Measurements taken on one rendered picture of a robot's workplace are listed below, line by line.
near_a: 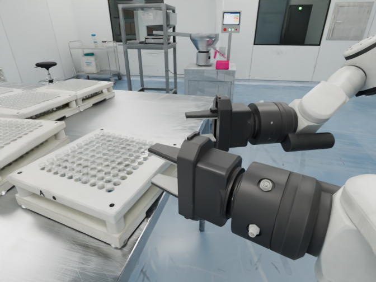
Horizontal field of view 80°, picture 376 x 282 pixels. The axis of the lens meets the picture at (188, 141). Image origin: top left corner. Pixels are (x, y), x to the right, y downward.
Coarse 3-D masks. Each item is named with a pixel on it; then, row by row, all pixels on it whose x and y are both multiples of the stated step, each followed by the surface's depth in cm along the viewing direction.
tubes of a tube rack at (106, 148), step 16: (96, 144) 50; (112, 144) 50; (128, 144) 50; (64, 160) 44; (80, 160) 44; (96, 160) 44; (112, 160) 44; (128, 160) 43; (96, 176) 39; (112, 176) 40
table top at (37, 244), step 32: (128, 96) 113; (160, 96) 113; (192, 96) 113; (64, 128) 77; (96, 128) 77; (128, 128) 77; (160, 128) 77; (192, 128) 77; (0, 224) 40; (32, 224) 40; (64, 224) 40; (0, 256) 34; (32, 256) 34; (64, 256) 34; (96, 256) 34; (128, 256) 34
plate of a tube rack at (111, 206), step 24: (72, 144) 51; (168, 144) 51; (24, 168) 43; (144, 168) 43; (48, 192) 37; (72, 192) 36; (96, 192) 36; (120, 192) 36; (96, 216) 34; (120, 216) 34
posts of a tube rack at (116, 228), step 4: (16, 188) 42; (20, 188) 41; (20, 192) 42; (24, 192) 42; (28, 192) 42; (32, 192) 43; (24, 196) 42; (120, 220) 34; (108, 224) 34; (112, 224) 34; (116, 224) 34; (120, 224) 35; (124, 224) 36; (108, 228) 35; (112, 228) 34; (116, 228) 34; (120, 228) 35; (112, 232) 35; (116, 232) 35
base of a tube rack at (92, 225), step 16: (176, 176) 51; (144, 192) 43; (160, 192) 45; (32, 208) 42; (48, 208) 40; (64, 208) 40; (144, 208) 40; (80, 224) 37; (96, 224) 36; (128, 224) 36; (112, 240) 35
